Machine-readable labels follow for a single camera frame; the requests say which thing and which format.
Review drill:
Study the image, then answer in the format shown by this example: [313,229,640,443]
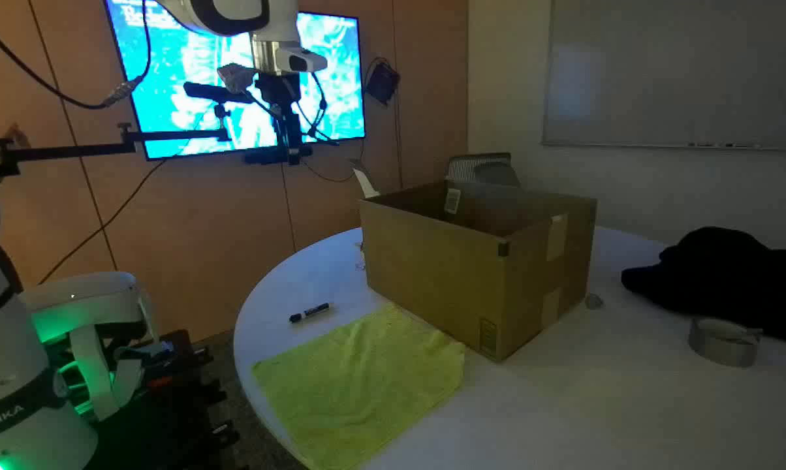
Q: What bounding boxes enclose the yellow cloth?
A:
[249,302,469,470]

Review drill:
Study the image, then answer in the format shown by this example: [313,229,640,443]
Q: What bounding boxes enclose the wall whiteboard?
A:
[543,0,786,156]

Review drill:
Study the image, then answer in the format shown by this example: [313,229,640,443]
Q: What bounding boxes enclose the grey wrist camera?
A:
[276,46,332,77]

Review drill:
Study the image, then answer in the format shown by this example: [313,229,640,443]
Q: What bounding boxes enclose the grey chair backrest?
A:
[444,150,522,190]

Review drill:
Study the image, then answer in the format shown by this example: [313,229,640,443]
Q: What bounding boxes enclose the black wall device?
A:
[362,56,402,107]

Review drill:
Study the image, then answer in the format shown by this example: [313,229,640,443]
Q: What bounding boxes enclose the wall television screen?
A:
[101,0,370,163]

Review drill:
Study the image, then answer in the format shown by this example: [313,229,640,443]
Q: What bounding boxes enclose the brown cardboard box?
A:
[358,178,601,366]

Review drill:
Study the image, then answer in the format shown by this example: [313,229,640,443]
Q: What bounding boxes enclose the black cloth heap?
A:
[619,224,786,346]

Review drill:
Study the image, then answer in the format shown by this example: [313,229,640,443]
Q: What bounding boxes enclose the black Expo marker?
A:
[287,299,334,325]

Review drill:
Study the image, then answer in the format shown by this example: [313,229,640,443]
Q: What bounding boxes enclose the grey tape roll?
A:
[686,312,765,368]

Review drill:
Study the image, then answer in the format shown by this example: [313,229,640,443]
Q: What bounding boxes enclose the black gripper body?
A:
[255,71,307,133]

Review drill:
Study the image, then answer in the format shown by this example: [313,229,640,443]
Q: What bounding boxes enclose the thin black wall cable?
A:
[35,160,167,287]

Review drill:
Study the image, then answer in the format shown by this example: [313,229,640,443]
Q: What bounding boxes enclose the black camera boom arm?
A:
[0,77,255,180]

